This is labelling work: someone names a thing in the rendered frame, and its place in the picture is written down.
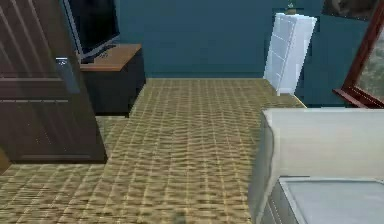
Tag black cabinet with wooden top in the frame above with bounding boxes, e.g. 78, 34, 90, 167
79, 43, 147, 118

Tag white chest of drawers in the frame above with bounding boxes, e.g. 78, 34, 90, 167
263, 12, 318, 97

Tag black television set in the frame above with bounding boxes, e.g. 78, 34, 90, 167
62, 0, 121, 65

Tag small potted plant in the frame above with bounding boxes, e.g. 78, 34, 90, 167
285, 2, 298, 16

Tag dark brown room door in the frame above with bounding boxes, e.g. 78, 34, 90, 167
0, 0, 108, 175

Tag red-brown framed window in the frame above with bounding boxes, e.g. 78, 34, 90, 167
332, 0, 384, 110

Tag grey door handle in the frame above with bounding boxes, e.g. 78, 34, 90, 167
55, 57, 81, 95

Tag dark framed wall picture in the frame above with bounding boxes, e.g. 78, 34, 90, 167
321, 0, 380, 22

